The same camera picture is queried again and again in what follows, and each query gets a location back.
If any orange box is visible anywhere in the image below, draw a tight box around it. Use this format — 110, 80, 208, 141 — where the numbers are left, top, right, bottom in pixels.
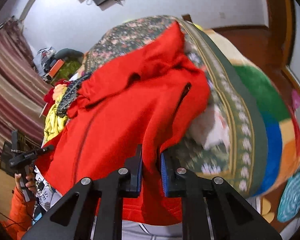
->
48, 59, 64, 78

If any striped maroon curtain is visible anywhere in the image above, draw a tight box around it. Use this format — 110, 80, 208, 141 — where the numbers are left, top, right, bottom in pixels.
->
0, 18, 51, 155

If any yellow garment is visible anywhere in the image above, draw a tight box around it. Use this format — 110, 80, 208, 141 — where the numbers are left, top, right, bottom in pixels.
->
43, 103, 68, 145

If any orange sleeved left forearm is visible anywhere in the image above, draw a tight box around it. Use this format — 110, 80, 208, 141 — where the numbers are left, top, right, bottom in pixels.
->
1, 188, 36, 240

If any black phone on gripper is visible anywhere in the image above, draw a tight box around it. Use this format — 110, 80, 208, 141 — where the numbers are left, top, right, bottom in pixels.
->
0, 130, 20, 177

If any pink slipper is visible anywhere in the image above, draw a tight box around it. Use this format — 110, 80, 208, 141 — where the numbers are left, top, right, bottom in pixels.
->
291, 89, 300, 112

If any brown wooden door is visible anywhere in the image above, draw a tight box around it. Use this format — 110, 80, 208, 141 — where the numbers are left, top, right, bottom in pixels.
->
261, 0, 296, 68

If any wall socket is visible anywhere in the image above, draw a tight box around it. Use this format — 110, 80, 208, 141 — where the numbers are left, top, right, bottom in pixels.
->
219, 12, 225, 19

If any red plush toy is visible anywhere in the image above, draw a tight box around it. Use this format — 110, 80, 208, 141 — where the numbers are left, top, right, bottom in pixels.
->
42, 79, 70, 116

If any floral bed cover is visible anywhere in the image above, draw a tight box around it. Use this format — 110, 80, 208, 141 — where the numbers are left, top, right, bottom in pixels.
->
85, 16, 268, 197

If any red zip jacket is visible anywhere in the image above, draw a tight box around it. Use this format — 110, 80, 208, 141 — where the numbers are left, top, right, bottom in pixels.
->
36, 22, 210, 226

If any colourful striped blanket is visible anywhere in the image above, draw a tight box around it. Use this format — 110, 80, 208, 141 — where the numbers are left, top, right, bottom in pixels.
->
206, 29, 300, 196

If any navy patterned folded garment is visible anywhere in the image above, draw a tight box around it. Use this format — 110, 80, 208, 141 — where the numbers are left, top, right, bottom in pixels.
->
56, 73, 91, 118

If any left hand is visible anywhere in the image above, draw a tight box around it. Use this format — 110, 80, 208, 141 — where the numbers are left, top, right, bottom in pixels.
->
14, 172, 37, 194

